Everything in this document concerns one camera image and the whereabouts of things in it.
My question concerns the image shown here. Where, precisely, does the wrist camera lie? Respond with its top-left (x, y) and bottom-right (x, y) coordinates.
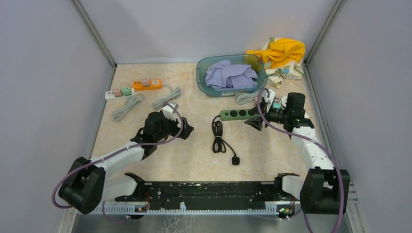
top-left (262, 90), bottom-right (275, 112)
top-left (162, 102), bottom-right (179, 122)

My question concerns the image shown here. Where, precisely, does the green power strip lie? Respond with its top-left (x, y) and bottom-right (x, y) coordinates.
top-left (219, 109), bottom-right (257, 121)

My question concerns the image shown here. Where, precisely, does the teal plastic basin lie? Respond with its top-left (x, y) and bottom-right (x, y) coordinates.
top-left (196, 54), bottom-right (268, 97)

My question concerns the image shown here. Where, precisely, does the orange power strip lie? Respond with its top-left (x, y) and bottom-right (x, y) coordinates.
top-left (132, 78), bottom-right (163, 92)

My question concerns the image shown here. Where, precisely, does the purple cloth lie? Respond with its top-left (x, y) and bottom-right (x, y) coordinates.
top-left (205, 60), bottom-right (258, 91)

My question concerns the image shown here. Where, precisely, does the grey power strip cable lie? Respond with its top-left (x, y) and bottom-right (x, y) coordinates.
top-left (235, 91), bottom-right (260, 105)

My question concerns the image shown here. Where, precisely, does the yellow cloth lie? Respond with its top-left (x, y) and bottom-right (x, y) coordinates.
top-left (246, 37), bottom-right (306, 69)

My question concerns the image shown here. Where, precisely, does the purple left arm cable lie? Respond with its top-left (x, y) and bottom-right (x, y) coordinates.
top-left (51, 102), bottom-right (185, 223)

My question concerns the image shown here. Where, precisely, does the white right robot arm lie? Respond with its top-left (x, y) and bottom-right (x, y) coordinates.
top-left (245, 88), bottom-right (350, 215)

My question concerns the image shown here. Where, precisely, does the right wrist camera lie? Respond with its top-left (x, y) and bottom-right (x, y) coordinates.
top-left (262, 90), bottom-right (275, 112)

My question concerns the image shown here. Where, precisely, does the teal usb charger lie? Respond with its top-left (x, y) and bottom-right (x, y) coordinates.
top-left (273, 102), bottom-right (281, 109)

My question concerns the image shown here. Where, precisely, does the small strip grey cable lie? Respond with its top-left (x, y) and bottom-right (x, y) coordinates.
top-left (111, 93), bottom-right (145, 122)

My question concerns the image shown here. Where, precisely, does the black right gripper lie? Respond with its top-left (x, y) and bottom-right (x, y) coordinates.
top-left (244, 101), bottom-right (290, 131)

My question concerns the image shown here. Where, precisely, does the green charger on white strip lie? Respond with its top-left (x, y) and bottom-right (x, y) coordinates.
top-left (121, 86), bottom-right (133, 96)

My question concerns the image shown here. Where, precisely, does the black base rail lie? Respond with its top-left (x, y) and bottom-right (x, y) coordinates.
top-left (115, 182), bottom-right (298, 211)

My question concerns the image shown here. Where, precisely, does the pink charger on white strip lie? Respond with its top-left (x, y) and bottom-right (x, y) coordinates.
top-left (112, 88), bottom-right (123, 97)

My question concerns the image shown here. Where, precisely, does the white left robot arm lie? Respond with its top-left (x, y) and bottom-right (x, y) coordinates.
top-left (51, 111), bottom-right (194, 215)

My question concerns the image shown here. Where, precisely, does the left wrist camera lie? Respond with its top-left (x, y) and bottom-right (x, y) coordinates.
top-left (162, 102), bottom-right (179, 122)

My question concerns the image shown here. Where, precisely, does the black cable with plug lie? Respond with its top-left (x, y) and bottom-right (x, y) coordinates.
top-left (211, 116), bottom-right (241, 166)

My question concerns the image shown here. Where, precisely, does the white patterned cloth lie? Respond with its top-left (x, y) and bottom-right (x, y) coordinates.
top-left (266, 61), bottom-right (304, 89)

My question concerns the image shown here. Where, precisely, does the small white power strip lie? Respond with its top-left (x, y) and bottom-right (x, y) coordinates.
top-left (105, 89), bottom-right (135, 101)

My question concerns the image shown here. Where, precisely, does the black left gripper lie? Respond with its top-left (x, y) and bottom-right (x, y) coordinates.
top-left (155, 113), bottom-right (193, 142)

